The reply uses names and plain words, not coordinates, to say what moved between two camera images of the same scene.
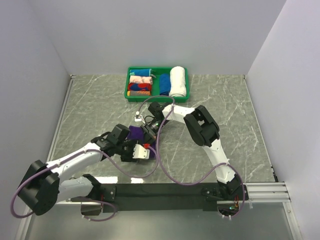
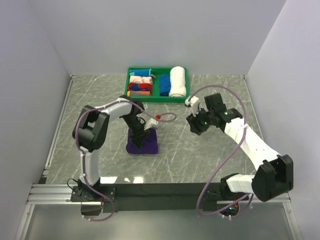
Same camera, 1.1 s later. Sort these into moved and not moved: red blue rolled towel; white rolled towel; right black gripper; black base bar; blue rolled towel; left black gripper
Moved: right black gripper; left black gripper
Not moved: white rolled towel; red blue rolled towel; black base bar; blue rolled towel
